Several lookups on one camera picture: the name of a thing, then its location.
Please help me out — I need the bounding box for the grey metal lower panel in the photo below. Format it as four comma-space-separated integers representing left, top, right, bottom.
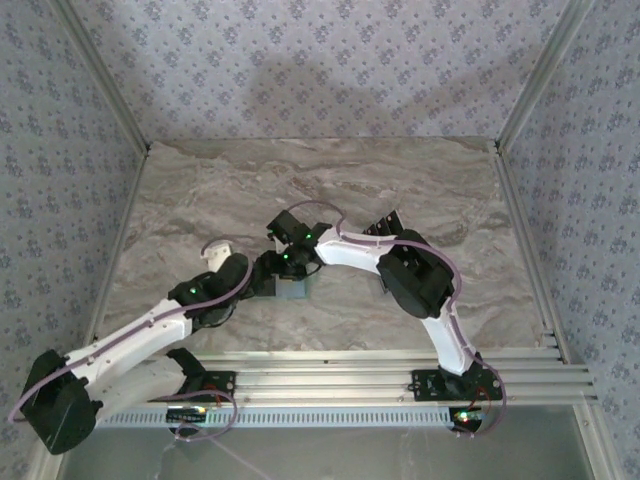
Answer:
59, 427, 596, 480

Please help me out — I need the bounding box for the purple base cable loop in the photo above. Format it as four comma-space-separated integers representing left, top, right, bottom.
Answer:
172, 387, 239, 444
453, 374, 511, 441

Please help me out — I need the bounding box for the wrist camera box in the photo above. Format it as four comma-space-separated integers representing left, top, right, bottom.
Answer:
266, 209, 305, 247
201, 239, 235, 272

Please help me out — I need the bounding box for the aluminium mounting rail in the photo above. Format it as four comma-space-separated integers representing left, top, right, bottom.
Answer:
94, 348, 599, 406

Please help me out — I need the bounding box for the aluminium table side rail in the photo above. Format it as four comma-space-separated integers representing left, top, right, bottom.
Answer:
92, 144, 151, 341
492, 144, 574, 364

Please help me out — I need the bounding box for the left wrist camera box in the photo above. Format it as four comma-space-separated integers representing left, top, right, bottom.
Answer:
201, 239, 235, 272

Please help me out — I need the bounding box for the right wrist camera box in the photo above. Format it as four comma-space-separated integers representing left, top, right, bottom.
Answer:
266, 209, 305, 247

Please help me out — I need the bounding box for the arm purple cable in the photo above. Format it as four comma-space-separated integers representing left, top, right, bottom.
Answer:
285, 199, 504, 384
10, 239, 254, 426

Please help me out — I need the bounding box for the slotted grey cable tray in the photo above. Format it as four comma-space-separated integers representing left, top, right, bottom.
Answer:
97, 405, 454, 429

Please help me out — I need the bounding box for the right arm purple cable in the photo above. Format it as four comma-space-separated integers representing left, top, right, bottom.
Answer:
285, 199, 504, 384

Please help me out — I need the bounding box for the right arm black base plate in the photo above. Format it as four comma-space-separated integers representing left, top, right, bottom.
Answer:
410, 368, 504, 401

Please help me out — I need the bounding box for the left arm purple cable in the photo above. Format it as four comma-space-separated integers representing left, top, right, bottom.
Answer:
10, 239, 254, 426

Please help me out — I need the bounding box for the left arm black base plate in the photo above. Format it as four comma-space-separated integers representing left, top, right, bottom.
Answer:
145, 370, 237, 402

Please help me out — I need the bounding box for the aluminium corner post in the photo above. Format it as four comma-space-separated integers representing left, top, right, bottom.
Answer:
494, 0, 599, 152
52, 0, 152, 152

